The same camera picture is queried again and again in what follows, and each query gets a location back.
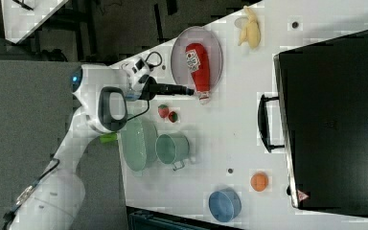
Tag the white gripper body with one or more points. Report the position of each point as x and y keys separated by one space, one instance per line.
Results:
x=138 y=74

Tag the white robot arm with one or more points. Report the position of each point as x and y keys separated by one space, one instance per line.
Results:
x=54 y=200

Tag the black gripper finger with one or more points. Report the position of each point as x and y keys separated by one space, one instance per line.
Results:
x=163 y=86
x=187 y=92

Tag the green metal cup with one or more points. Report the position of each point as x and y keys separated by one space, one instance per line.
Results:
x=172 y=149

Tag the blue metal frame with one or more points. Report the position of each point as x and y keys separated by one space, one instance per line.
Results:
x=144 y=220

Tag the red ketchup bottle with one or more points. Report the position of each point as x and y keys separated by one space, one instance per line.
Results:
x=198 y=64

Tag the green plastic colander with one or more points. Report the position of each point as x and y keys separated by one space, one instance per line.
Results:
x=138 y=143

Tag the green toy lime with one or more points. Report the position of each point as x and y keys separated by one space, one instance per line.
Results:
x=108 y=138

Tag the peeled toy banana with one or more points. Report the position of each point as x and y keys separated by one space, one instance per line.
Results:
x=250 y=30

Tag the orange toy fruit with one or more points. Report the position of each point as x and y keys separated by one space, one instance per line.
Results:
x=259 y=181

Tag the blue bowl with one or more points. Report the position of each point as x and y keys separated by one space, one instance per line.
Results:
x=224 y=204

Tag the grey round plate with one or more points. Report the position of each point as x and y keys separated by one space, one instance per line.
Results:
x=180 y=71

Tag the pink toy strawberry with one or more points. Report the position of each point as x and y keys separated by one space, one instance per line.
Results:
x=163 y=110

